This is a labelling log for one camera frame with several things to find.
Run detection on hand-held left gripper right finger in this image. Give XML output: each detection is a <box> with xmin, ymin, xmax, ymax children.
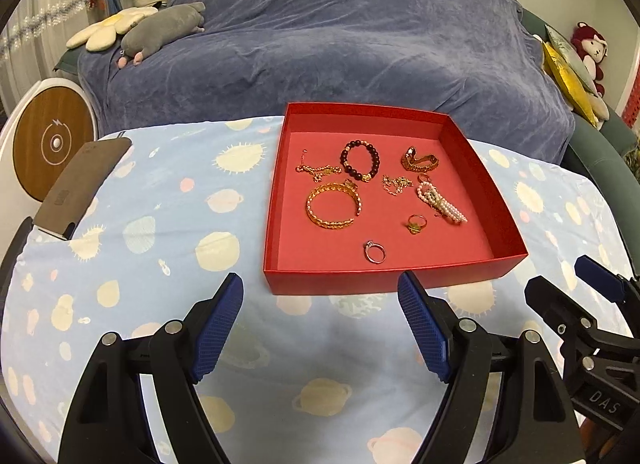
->
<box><xmin>397</xmin><ymin>271</ymin><xmax>586</xmax><ymax>464</ymax></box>

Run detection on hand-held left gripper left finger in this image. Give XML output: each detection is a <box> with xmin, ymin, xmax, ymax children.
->
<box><xmin>59</xmin><ymin>272</ymin><xmax>245</xmax><ymax>464</ymax></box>

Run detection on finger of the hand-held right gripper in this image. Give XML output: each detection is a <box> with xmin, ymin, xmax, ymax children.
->
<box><xmin>574</xmin><ymin>254</ymin><xmax>640</xmax><ymax>303</ymax></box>
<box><xmin>524</xmin><ymin>275</ymin><xmax>640</xmax><ymax>347</ymax></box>

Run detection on red cardboard box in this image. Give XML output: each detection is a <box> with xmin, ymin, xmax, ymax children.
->
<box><xmin>262</xmin><ymin>102</ymin><xmax>529</xmax><ymax>297</ymax></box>

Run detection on pearl bracelet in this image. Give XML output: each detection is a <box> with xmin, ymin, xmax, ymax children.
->
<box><xmin>416</xmin><ymin>182</ymin><xmax>469</xmax><ymax>225</ymax></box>

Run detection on gold bangle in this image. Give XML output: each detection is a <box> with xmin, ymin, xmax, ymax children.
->
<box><xmin>306</xmin><ymin>179</ymin><xmax>363</xmax><ymax>231</ymax></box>

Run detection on thin gold necklace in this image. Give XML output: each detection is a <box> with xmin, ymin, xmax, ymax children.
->
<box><xmin>382</xmin><ymin>174</ymin><xmax>414</xmax><ymax>197</ymax></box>

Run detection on gold chain bracelet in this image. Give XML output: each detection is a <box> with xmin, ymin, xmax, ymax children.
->
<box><xmin>295</xmin><ymin>150</ymin><xmax>343</xmax><ymax>183</ymax></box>

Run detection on person's right hand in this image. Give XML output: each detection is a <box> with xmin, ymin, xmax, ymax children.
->
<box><xmin>579</xmin><ymin>418</ymin><xmax>620</xmax><ymax>464</ymax></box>

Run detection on green sofa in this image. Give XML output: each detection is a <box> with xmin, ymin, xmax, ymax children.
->
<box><xmin>520</xmin><ymin>8</ymin><xmax>640</xmax><ymax>265</ymax></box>

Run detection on red lattice crate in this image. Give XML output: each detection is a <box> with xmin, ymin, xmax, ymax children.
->
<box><xmin>620</xmin><ymin>91</ymin><xmax>640</xmax><ymax>127</ymax></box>

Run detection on brown leather case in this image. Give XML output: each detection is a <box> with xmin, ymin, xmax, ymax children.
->
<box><xmin>32</xmin><ymin>138</ymin><xmax>133</xmax><ymax>239</ymax></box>

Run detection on yellow pillow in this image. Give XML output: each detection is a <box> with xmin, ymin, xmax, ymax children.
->
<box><xmin>542</xmin><ymin>41</ymin><xmax>598</xmax><ymax>127</ymax></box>

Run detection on red monkey plush toy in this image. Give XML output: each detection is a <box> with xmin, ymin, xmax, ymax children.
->
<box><xmin>570</xmin><ymin>21</ymin><xmax>610</xmax><ymax>94</ymax></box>

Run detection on grey-green pillow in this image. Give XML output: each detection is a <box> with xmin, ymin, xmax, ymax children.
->
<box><xmin>545</xmin><ymin>25</ymin><xmax>598</xmax><ymax>94</ymax></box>

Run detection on blue-grey blanket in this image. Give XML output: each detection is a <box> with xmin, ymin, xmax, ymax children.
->
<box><xmin>77</xmin><ymin>0</ymin><xmax>576</xmax><ymax>165</ymax></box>

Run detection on grey plush toy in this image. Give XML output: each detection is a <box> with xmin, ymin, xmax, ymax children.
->
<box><xmin>117</xmin><ymin>2</ymin><xmax>207</xmax><ymax>68</ymax></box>

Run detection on flower-shaped pillow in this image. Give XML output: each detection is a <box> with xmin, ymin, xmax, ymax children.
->
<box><xmin>66</xmin><ymin>6</ymin><xmax>160</xmax><ymax>52</ymax></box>

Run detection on white curtain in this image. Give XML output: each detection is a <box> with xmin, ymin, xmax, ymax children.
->
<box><xmin>0</xmin><ymin>0</ymin><xmax>93</xmax><ymax>89</ymax></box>

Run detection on wide gold link bracelet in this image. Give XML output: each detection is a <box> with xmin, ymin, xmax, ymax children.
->
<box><xmin>400</xmin><ymin>146</ymin><xmax>441</xmax><ymax>175</ymax></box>

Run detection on dark beaded bracelet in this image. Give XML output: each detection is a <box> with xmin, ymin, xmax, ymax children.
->
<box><xmin>340</xmin><ymin>140</ymin><xmax>382</xmax><ymax>182</ymax></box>

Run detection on round wooden wireless charger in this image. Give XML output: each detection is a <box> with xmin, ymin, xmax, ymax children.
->
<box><xmin>0</xmin><ymin>78</ymin><xmax>101</xmax><ymax>202</ymax></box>

